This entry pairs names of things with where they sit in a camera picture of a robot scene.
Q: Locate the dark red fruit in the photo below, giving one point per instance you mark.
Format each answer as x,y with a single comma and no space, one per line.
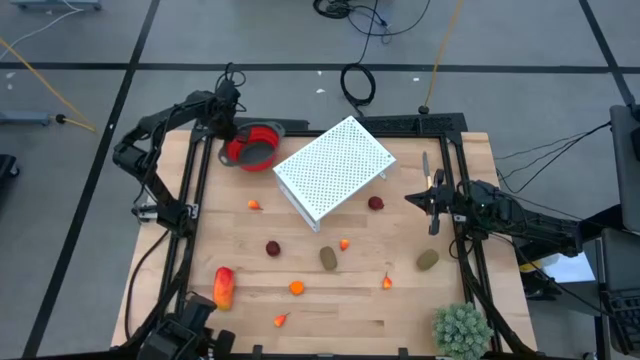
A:
272,248
375,202

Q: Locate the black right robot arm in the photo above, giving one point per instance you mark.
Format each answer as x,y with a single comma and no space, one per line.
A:
540,230

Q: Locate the round orange fruit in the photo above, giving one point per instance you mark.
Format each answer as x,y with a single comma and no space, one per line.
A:
296,287

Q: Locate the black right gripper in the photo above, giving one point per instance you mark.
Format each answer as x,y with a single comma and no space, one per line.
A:
447,200

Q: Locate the white perforated metal shelf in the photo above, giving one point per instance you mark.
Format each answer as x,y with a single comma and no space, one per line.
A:
332,167

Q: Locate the pale green potted plant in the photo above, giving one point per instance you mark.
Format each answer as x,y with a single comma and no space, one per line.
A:
461,331

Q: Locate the black perforated panel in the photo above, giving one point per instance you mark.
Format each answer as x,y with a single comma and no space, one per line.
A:
415,122

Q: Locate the black bulky device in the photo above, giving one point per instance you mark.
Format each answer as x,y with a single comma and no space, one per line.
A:
185,330

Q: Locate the black laptop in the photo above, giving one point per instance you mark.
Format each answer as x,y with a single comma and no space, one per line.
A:
622,260

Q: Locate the grey floor stand base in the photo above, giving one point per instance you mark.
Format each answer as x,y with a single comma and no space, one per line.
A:
55,4
25,118

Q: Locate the red collapsible bowl grey rim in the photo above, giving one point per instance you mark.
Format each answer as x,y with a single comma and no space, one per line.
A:
257,150

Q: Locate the grey monitor back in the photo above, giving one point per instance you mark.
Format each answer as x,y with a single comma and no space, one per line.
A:
627,170

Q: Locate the black aluminium table frame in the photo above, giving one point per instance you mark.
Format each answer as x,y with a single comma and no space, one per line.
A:
310,133

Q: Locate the brown kiwi fruit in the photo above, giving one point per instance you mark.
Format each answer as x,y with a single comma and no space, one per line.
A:
328,258
427,259

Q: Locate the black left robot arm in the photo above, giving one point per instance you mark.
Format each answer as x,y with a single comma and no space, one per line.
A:
155,185

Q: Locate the small orange-yellow fruit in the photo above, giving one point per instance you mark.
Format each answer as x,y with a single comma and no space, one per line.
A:
344,244

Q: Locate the silver mounting plate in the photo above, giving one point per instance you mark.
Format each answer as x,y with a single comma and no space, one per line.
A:
459,218
145,214

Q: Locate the white sheet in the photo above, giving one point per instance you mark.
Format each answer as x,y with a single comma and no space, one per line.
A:
570,270

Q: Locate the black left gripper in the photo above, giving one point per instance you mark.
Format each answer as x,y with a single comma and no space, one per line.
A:
226,100

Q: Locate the black caster base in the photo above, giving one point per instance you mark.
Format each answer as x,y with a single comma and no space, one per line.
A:
6,167

